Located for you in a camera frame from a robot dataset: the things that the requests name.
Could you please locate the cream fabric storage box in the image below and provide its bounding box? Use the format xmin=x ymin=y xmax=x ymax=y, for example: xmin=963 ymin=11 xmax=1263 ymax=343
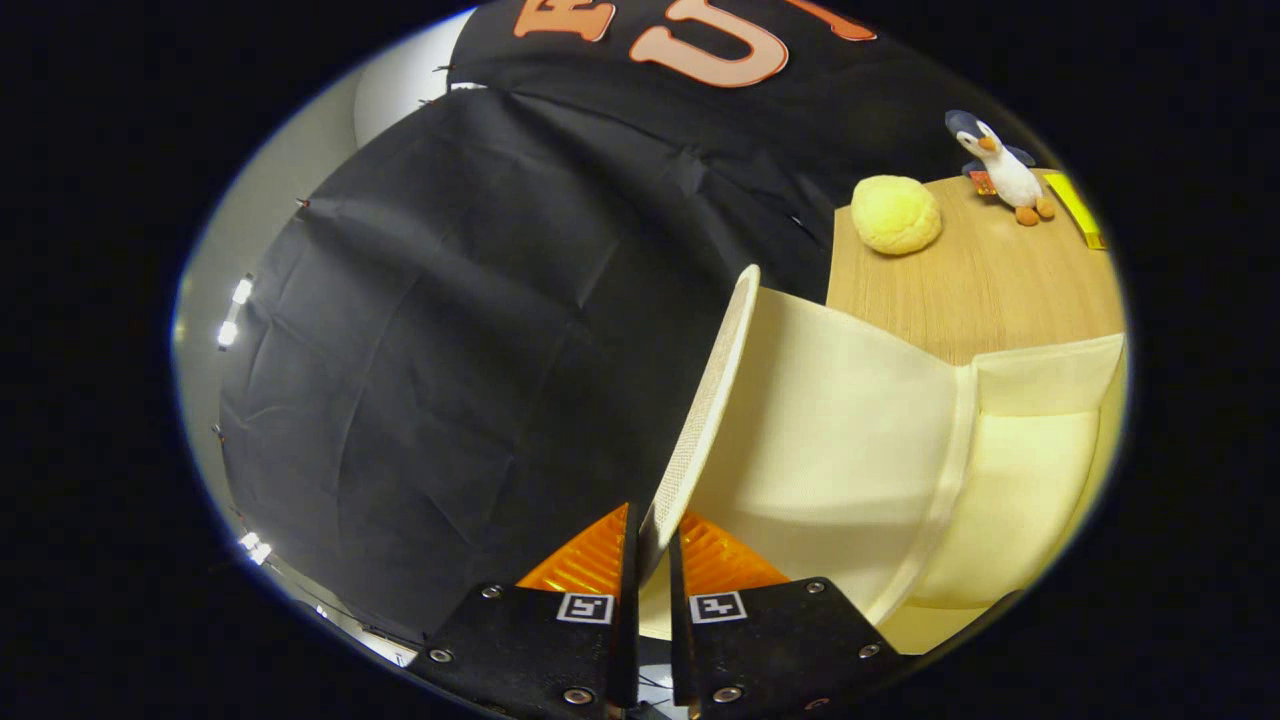
xmin=880 ymin=333 xmax=1129 ymax=656

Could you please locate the yellow bread plush toy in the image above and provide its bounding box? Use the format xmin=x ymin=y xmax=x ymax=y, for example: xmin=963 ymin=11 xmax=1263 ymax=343
xmin=851 ymin=175 xmax=943 ymax=256

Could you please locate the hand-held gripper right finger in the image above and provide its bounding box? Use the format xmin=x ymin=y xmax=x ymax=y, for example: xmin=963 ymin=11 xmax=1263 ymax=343
xmin=667 ymin=511 xmax=907 ymax=720

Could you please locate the cream storage box lid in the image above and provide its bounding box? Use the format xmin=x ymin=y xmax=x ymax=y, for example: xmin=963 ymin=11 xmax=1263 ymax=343
xmin=637 ymin=264 xmax=979 ymax=641

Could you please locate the penguin plush toy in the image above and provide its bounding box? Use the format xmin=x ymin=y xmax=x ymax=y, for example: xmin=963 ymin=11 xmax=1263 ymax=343
xmin=945 ymin=109 xmax=1056 ymax=227

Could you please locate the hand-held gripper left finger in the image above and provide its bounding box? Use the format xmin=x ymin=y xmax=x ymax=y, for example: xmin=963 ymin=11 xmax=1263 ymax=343
xmin=408 ymin=502 xmax=642 ymax=720

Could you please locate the yellow book with red circle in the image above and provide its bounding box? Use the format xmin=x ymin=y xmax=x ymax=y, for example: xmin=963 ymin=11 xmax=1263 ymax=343
xmin=1043 ymin=172 xmax=1107 ymax=251

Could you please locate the black backdrop cloth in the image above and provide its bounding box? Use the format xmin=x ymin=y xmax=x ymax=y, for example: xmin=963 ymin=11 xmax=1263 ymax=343
xmin=215 ymin=0 xmax=1061 ymax=641

